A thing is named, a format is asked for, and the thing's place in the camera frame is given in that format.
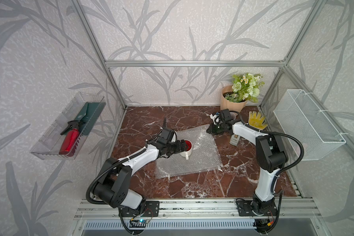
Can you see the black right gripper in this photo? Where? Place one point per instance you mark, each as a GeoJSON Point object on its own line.
{"type": "Point", "coordinates": [211, 131]}

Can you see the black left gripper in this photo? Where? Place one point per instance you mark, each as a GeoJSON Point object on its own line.
{"type": "Point", "coordinates": [178, 149]}

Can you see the white mug red inside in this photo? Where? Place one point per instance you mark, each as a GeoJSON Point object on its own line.
{"type": "Point", "coordinates": [187, 153]}

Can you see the clear bubble wrap sheet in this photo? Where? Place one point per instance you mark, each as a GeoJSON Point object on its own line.
{"type": "Point", "coordinates": [204, 156]}

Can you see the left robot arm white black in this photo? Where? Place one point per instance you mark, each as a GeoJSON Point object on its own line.
{"type": "Point", "coordinates": [112, 185]}

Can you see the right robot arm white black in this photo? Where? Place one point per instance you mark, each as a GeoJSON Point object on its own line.
{"type": "Point", "coordinates": [271, 154]}

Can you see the pale pink mug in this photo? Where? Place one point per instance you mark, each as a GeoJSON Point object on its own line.
{"type": "Point", "coordinates": [233, 115]}

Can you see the small grey tray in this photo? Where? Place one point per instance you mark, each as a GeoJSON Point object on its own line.
{"type": "Point", "coordinates": [234, 140]}

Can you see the terracotta flower pot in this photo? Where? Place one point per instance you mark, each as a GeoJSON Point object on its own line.
{"type": "Point", "coordinates": [226, 104]}

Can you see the yellow work glove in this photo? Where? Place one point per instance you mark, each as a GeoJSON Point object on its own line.
{"type": "Point", "coordinates": [257, 120]}

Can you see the green white artificial flowers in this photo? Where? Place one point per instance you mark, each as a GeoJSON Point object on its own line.
{"type": "Point", "coordinates": [245, 87]}

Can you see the green garden trowel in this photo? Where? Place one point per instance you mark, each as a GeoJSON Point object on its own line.
{"type": "Point", "coordinates": [88, 116]}

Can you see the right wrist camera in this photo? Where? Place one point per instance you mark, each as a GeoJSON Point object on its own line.
{"type": "Point", "coordinates": [215, 118]}

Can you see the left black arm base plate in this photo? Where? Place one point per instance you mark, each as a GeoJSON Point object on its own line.
{"type": "Point", "coordinates": [147, 209]}

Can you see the white wire mesh basket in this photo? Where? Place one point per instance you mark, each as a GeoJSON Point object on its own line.
{"type": "Point", "coordinates": [300, 117]}

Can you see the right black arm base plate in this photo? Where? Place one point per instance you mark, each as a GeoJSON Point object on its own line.
{"type": "Point", "coordinates": [247, 208]}

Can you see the red handled pruning shears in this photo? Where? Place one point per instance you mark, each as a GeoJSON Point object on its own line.
{"type": "Point", "coordinates": [71, 133]}

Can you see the clear plastic wall bin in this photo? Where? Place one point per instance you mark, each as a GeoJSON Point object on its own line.
{"type": "Point", "coordinates": [48, 146]}

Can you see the aluminium mounting rail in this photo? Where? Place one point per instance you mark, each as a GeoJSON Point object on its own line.
{"type": "Point", "coordinates": [220, 208]}

